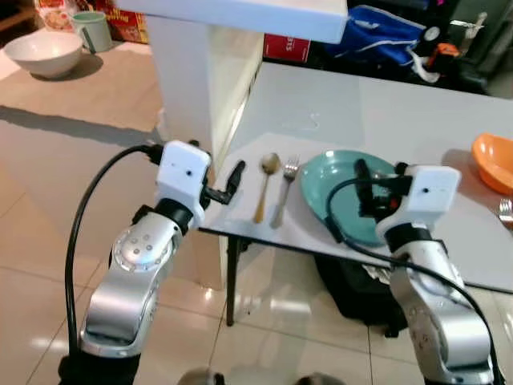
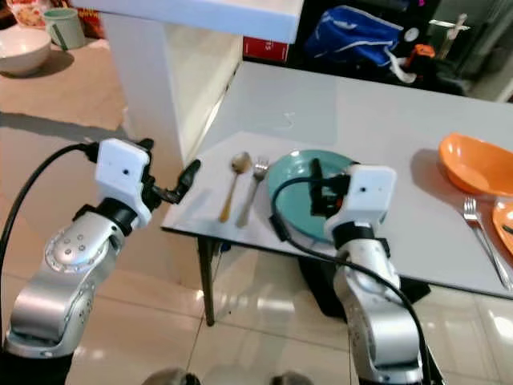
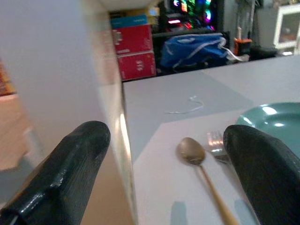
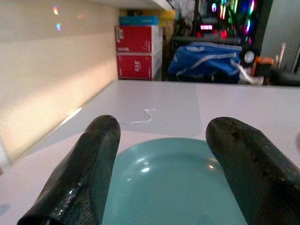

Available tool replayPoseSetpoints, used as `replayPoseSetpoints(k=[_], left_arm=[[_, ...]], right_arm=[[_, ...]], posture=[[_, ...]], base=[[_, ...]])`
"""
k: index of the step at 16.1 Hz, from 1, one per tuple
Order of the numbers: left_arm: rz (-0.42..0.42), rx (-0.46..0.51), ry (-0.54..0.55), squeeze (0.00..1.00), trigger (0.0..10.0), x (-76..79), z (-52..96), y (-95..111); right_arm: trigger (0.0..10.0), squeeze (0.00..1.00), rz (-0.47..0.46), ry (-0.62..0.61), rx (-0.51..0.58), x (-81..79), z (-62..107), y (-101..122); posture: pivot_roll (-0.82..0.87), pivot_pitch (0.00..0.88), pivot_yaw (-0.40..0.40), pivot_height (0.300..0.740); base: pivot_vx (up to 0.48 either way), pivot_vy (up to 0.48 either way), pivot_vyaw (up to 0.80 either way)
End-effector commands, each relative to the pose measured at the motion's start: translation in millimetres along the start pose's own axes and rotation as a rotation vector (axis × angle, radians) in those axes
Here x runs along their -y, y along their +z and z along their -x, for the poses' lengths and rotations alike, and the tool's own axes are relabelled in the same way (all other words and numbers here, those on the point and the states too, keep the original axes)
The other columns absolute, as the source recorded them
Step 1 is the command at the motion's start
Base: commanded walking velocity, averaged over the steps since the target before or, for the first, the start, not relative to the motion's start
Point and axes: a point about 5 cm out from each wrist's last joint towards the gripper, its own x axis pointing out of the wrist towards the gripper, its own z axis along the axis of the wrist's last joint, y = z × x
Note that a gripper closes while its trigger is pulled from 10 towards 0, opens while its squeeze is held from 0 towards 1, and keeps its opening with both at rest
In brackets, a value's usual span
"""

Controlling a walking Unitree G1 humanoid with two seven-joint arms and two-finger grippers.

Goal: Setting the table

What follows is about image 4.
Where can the yellow box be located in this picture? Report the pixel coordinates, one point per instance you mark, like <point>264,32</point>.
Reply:
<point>167,16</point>

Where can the red cardboard box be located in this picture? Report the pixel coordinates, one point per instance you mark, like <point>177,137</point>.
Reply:
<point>138,39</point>
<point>138,66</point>

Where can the blue flat cardboard box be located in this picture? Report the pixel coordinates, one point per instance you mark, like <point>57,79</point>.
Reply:
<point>138,20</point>

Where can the orange and black tool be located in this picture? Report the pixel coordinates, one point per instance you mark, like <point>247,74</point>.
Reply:
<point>263,68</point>

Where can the teal round plate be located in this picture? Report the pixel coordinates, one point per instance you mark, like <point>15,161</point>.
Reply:
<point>168,185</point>

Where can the blue fabric bag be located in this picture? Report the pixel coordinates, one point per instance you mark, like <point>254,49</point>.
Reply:
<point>206,61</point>

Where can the computer case with coloured lights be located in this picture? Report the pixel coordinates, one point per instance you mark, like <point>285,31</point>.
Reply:
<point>230,21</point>

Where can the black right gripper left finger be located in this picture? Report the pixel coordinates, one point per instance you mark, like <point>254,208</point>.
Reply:
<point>77,173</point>

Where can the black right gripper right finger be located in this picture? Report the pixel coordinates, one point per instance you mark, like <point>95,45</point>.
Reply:
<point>255,171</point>

